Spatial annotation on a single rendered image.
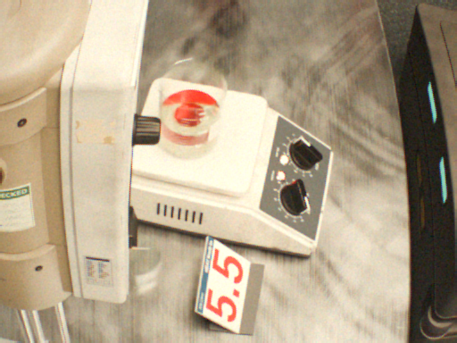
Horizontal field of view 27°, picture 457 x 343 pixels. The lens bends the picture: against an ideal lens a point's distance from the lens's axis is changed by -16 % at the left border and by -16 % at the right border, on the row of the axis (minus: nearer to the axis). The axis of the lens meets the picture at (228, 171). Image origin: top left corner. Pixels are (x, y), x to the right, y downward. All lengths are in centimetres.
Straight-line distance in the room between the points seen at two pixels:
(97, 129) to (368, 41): 89
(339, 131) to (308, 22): 18
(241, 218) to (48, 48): 65
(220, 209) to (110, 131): 60
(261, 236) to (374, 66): 31
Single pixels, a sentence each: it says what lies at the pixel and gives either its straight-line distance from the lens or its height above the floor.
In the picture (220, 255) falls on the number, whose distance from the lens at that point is 108.
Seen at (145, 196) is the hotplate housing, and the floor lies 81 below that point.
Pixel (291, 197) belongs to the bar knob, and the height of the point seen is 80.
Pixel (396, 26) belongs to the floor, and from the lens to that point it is 247.
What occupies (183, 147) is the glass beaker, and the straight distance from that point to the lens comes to 105.
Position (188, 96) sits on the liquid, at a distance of 107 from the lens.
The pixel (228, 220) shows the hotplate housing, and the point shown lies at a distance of 108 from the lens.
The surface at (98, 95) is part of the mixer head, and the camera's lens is 46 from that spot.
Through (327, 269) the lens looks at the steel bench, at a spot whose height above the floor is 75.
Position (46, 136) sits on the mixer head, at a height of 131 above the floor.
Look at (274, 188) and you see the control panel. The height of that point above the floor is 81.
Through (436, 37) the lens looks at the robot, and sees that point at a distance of 197.
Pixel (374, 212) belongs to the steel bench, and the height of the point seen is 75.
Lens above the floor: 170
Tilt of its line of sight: 54 degrees down
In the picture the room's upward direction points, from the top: 9 degrees clockwise
